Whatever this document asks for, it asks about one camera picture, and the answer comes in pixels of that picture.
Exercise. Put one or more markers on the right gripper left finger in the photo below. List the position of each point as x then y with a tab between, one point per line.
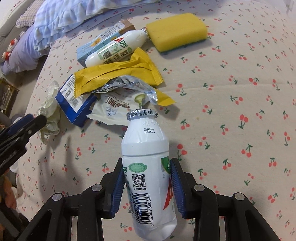
100	201

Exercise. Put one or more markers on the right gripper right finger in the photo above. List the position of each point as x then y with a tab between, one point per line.
196	201

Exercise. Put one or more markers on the pale green tissue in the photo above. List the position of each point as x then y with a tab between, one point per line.
50	109

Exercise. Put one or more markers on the white drink bottle green label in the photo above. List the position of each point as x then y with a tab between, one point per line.
146	166

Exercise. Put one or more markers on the blue white snack box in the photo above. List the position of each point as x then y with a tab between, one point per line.
75	109

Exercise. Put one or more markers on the white pecan kernels bag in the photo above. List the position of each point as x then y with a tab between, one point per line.
118	97

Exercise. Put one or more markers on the yellow snack wrapper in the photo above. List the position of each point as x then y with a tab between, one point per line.
139	65

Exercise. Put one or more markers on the light blue carton box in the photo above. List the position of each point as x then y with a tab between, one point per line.
103	39

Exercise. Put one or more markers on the yellow sponge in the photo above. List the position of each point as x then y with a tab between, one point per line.
176	31

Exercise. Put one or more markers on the person's left hand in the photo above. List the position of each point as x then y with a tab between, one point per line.
7	191

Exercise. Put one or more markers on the wooden toy shelf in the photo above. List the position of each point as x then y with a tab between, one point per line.
8	96

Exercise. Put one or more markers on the lavender bed sheet mattress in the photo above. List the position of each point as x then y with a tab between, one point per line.
24	56

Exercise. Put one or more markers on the red white plush toy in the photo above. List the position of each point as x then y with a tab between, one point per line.
9	50

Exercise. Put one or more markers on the cherry pattern table cloth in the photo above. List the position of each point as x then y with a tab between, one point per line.
233	124

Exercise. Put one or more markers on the plaid pillow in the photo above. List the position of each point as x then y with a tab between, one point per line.
27	19

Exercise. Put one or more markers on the blue plaid folded quilt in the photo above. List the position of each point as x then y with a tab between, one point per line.
55	19

